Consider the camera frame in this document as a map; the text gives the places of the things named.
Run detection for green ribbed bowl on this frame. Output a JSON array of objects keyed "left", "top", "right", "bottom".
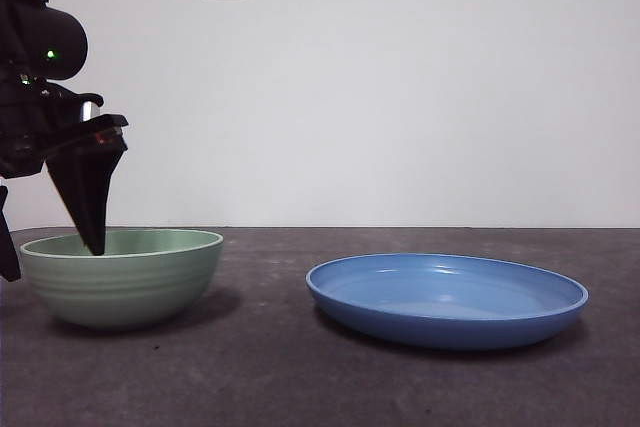
[{"left": 19, "top": 228, "right": 225, "bottom": 332}]

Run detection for blue round plate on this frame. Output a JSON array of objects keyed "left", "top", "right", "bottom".
[{"left": 305, "top": 252, "right": 590, "bottom": 351}]

